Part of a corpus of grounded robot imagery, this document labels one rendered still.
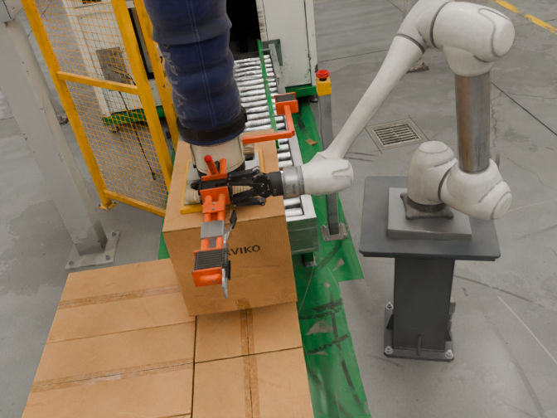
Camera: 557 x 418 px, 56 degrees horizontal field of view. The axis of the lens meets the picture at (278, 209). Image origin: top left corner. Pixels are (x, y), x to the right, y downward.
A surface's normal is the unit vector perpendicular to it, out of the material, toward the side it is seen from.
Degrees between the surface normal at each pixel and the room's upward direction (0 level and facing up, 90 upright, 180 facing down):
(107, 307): 0
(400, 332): 90
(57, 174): 90
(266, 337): 0
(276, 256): 89
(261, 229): 89
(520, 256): 0
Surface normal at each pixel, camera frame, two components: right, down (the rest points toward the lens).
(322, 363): -0.11, -0.79
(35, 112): 0.09, 0.59
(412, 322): -0.18, 0.61
